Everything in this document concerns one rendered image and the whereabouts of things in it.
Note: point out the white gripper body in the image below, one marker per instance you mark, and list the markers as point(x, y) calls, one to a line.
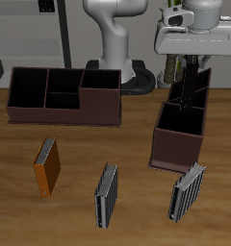
point(197, 41)

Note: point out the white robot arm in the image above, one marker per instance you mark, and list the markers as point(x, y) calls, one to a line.
point(115, 38)

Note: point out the dark brown desk caddy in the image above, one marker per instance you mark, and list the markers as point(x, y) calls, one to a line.
point(176, 149)
point(98, 107)

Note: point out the black grey striped book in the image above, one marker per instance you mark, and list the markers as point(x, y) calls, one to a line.
point(186, 195)
point(107, 195)

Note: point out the orange book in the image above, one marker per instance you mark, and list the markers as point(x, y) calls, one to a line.
point(51, 166)

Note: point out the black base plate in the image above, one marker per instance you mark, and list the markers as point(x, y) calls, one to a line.
point(143, 84)

